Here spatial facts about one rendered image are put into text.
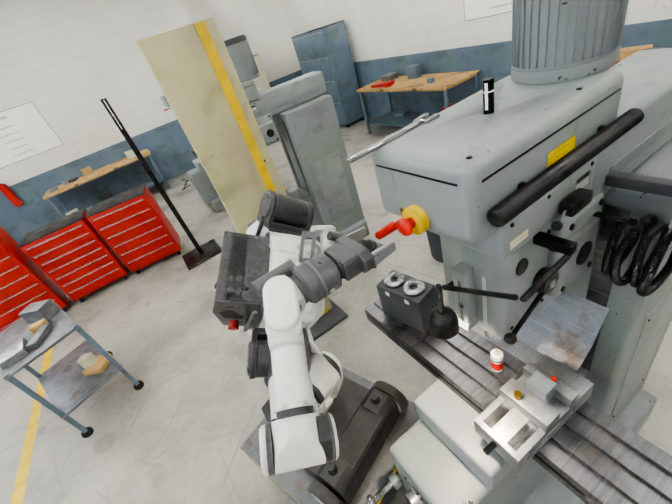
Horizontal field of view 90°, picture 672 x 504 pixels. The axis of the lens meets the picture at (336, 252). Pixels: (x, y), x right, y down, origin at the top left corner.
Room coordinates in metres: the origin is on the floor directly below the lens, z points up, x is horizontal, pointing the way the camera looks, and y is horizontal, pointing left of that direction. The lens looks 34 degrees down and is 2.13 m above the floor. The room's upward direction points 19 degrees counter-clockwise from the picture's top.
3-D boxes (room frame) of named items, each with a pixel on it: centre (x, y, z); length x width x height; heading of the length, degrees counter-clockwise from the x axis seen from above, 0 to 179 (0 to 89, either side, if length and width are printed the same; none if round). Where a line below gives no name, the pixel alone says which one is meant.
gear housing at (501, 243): (0.66, -0.42, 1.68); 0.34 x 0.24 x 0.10; 113
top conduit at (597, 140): (0.53, -0.47, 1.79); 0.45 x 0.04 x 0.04; 113
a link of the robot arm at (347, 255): (0.59, 0.01, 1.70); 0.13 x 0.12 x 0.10; 23
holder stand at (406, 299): (1.04, -0.23, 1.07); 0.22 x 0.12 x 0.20; 34
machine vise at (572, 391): (0.49, -0.42, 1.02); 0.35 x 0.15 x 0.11; 111
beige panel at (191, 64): (2.22, 0.40, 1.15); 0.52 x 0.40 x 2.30; 113
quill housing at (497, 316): (0.65, -0.39, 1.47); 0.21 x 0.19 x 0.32; 23
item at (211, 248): (4.24, 1.79, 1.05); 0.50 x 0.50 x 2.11; 23
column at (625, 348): (0.89, -0.95, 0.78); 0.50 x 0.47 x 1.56; 113
